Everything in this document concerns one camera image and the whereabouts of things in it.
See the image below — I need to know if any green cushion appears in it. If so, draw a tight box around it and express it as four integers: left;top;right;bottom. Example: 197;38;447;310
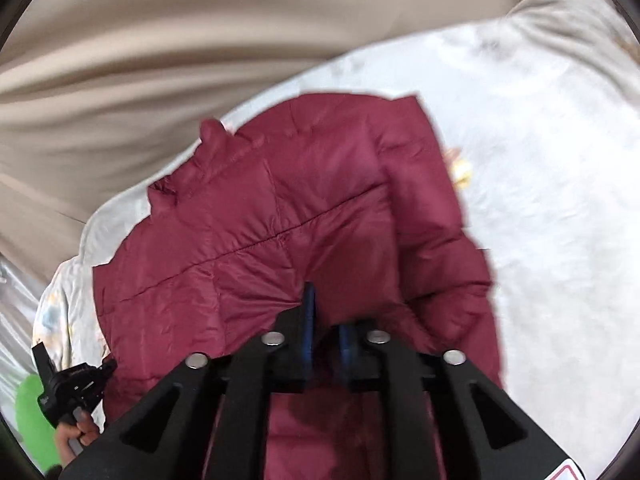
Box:
15;375;60;472

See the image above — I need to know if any maroon quilted puffer jacket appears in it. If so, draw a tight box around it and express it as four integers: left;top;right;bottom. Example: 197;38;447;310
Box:
92;91;504;480

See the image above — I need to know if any beige fabric drape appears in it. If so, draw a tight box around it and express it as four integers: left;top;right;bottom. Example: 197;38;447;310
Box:
1;0;520;280

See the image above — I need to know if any person's left hand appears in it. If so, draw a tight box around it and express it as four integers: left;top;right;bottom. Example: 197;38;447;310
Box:
53;411;101;467

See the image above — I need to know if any white floral fleece blanket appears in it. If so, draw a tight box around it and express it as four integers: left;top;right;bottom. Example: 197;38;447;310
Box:
32;0;639;479

